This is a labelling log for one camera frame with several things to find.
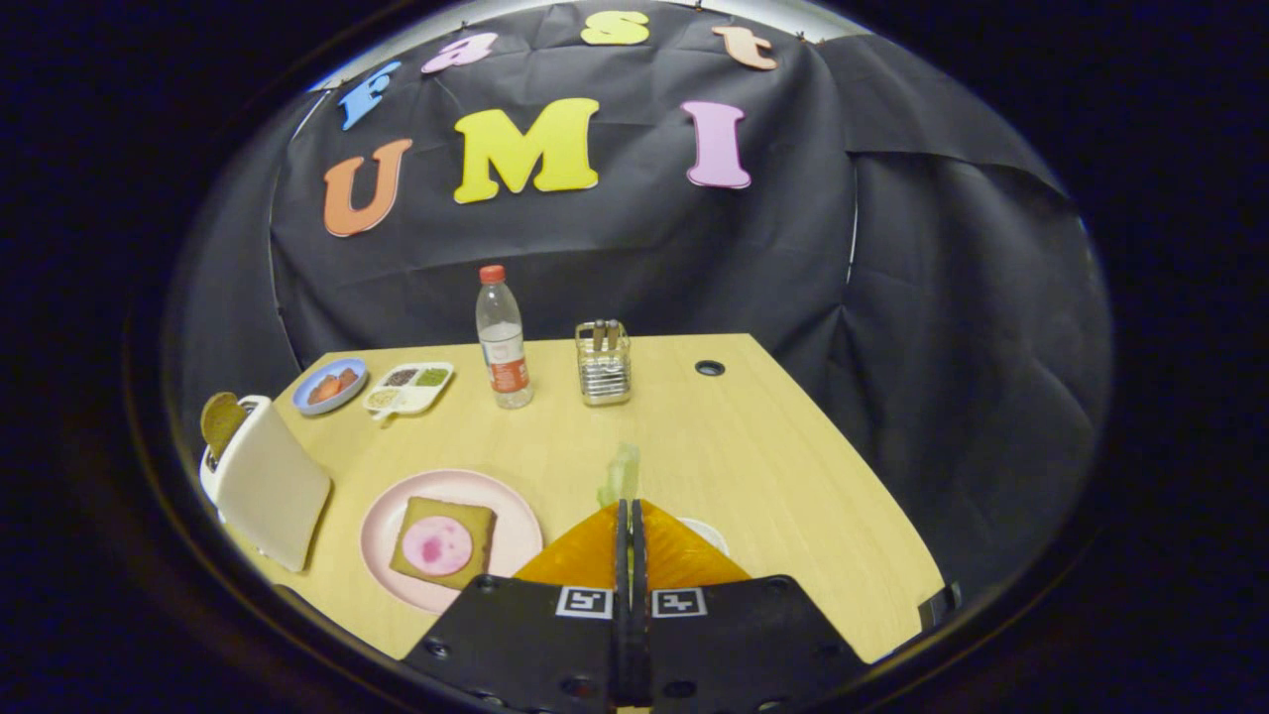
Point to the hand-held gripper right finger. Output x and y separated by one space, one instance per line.
744 645

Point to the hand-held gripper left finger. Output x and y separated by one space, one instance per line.
525 645

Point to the green lettuce leaf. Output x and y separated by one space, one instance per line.
621 476

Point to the toasted brown bread slice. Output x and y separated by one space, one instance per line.
222 421

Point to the small white plate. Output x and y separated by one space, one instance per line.
706 534

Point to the pink ham slice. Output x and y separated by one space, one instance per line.
436 545

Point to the brown bread slice with ham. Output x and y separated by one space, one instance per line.
471 521

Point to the pink round plate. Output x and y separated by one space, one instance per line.
382 526

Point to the white divided seasoning tray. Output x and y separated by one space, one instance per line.
408 389

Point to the white toaster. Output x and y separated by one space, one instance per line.
273 491

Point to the clear water bottle red cap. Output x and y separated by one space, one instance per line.
504 342

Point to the blue round plate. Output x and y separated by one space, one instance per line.
312 405

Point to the brown meat slice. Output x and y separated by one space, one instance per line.
323 390
347 377

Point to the black backdrop cloth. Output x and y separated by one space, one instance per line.
615 248

